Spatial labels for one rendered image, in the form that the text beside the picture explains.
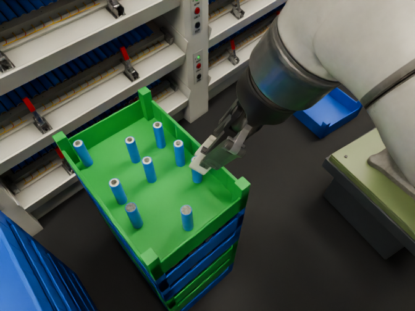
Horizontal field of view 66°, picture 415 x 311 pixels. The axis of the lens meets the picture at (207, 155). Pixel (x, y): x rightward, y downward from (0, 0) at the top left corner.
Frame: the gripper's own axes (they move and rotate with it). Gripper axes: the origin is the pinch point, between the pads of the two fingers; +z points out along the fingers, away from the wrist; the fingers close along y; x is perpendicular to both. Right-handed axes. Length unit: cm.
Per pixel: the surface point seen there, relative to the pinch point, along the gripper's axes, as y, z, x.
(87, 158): -3.3, 16.0, 17.7
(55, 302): -26.5, 18.4, 9.5
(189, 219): -9.5, 4.2, -2.2
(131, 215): -12.1, 7.0, 5.9
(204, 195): -2.2, 8.6, -4.2
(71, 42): 17.9, 15.1, 33.7
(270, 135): 50, 42, -28
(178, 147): 2.2, 5.7, 4.2
